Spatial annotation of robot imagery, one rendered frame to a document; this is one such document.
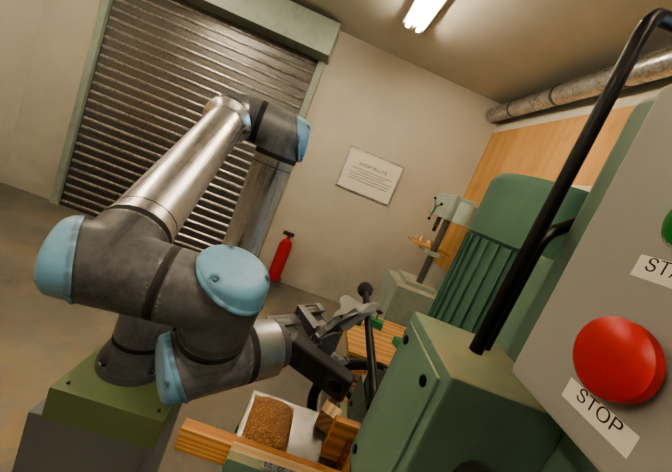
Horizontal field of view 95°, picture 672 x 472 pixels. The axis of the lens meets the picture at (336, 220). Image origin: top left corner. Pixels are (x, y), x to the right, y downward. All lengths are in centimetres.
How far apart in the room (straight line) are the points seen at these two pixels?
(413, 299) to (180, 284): 250
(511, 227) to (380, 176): 301
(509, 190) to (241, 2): 321
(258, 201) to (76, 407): 68
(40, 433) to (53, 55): 369
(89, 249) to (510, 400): 39
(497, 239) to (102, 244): 45
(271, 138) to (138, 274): 54
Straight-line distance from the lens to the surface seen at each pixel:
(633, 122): 32
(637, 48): 31
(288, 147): 84
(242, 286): 36
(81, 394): 109
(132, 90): 390
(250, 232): 87
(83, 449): 118
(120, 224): 43
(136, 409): 105
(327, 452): 70
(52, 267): 41
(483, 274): 44
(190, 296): 38
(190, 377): 46
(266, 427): 67
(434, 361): 23
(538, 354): 19
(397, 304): 276
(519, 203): 44
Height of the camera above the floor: 138
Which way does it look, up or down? 8 degrees down
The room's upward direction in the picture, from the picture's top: 22 degrees clockwise
